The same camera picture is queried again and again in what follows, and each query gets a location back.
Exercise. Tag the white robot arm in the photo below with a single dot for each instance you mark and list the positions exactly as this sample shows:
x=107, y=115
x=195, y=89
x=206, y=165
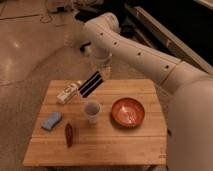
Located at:
x=190, y=111

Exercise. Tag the black office chair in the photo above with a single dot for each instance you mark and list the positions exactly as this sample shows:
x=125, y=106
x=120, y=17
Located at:
x=96, y=10

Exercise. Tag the blue sponge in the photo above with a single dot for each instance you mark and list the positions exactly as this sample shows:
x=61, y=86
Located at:
x=49, y=123

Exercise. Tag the white plastic bottle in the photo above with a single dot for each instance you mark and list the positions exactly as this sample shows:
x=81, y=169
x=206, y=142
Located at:
x=70, y=91

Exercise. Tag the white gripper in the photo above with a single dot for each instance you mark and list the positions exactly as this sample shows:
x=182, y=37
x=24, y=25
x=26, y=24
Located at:
x=103, y=66

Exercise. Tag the red chili pepper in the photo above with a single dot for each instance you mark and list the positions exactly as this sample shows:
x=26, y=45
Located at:
x=69, y=134

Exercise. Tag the long grey wall rail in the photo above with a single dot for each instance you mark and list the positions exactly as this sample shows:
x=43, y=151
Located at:
x=175, y=45

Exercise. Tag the wooden table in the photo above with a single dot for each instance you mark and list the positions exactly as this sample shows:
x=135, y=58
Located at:
x=103, y=143

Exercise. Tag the orange bowl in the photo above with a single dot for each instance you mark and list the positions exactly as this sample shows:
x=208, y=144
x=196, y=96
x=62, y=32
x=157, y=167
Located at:
x=128, y=112

